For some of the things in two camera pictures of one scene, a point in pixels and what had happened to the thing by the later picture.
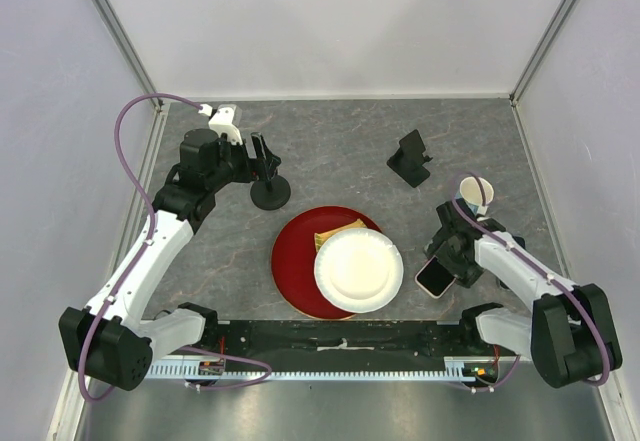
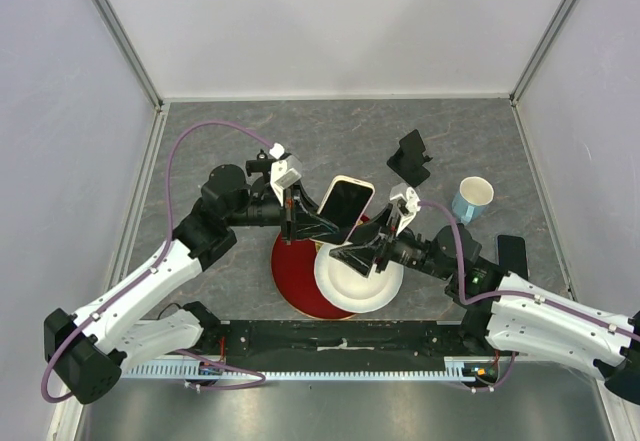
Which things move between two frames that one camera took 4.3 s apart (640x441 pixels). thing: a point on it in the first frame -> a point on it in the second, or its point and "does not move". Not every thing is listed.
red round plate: (294, 254) does not move
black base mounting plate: (345, 346) does not move
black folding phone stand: (409, 160) does not move
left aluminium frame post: (117, 29) does not move
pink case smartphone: (435, 278) -> (345, 203)
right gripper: (466, 273) -> (366, 247)
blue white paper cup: (470, 193) does not move
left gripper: (249, 164) -> (301, 224)
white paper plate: (358, 270) does not move
